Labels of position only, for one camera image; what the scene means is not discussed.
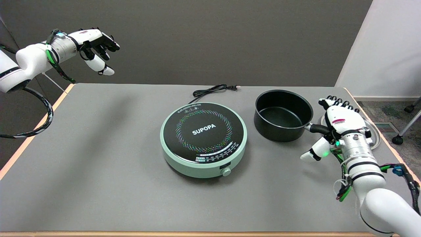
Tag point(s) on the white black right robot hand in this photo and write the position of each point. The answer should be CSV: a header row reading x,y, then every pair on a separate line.
x,y
340,117

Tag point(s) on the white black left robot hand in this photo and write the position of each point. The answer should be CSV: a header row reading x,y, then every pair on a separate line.
x,y
90,35

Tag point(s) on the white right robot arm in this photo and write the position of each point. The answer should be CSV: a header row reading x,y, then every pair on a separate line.
x,y
384,207

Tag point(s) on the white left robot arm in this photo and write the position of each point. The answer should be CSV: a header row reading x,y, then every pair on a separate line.
x,y
31,59

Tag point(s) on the glass lid with black knob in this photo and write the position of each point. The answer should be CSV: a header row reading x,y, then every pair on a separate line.
x,y
375,138

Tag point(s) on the metal floor vent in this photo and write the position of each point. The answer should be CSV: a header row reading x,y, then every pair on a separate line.
x,y
386,127

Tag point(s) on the metal chair leg with caster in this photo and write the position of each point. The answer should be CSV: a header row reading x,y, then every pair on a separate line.
x,y
408,126
409,107

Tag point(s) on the grey table mat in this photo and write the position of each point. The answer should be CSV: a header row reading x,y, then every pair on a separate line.
x,y
98,164

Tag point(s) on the green round induction cooker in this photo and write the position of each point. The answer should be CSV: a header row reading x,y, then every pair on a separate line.
x,y
204,131

